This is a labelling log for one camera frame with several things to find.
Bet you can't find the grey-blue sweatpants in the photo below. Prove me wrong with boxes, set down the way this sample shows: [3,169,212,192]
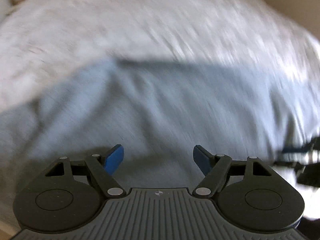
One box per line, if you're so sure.
[1,60,319,229]

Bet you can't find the white floral bedspread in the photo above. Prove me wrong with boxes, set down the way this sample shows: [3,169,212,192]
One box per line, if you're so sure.
[0,0,320,221]

